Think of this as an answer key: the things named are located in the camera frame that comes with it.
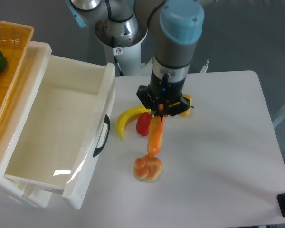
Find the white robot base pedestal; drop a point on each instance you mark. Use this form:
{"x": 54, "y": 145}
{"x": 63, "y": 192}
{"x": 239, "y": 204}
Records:
{"x": 122, "y": 42}

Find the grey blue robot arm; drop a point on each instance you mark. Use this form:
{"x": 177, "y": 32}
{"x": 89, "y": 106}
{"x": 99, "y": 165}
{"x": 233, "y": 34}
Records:
{"x": 176, "y": 25}

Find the red bell pepper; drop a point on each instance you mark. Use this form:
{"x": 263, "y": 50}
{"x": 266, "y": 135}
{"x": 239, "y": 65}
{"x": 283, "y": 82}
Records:
{"x": 143, "y": 123}

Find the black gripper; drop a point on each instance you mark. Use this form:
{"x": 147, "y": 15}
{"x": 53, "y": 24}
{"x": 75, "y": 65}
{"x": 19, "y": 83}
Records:
{"x": 163, "y": 96}

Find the long orange bread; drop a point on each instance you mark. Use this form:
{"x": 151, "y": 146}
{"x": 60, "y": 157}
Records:
{"x": 155, "y": 136}

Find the black drawer handle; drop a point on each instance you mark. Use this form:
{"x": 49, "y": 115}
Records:
{"x": 103, "y": 136}

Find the yellow bell pepper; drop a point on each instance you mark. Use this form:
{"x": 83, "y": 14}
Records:
{"x": 187, "y": 112}

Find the orange woven basket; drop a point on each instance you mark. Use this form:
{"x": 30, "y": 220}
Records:
{"x": 14, "y": 42}

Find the white open upper drawer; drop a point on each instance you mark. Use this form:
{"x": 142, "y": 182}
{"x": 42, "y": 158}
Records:
{"x": 54, "y": 152}

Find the round knotted bread roll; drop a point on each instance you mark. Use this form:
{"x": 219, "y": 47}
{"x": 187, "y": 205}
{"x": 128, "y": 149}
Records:
{"x": 147, "y": 168}

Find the white drawer cabinet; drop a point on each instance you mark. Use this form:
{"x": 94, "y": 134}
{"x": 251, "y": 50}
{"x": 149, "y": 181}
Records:
{"x": 22, "y": 97}

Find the yellow banana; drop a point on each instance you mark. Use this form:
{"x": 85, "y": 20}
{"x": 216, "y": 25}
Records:
{"x": 127, "y": 116}

